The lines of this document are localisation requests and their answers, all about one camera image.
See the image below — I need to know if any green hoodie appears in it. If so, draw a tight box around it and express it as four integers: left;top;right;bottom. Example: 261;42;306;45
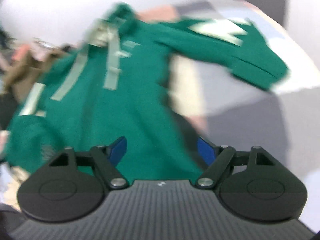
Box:
4;3;288;181

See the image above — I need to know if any patchwork bed quilt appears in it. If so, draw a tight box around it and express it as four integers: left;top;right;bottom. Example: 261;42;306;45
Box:
0;0;320;230

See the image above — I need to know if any brown garment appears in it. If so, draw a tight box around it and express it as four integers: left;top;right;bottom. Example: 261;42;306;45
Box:
3;45;73;103

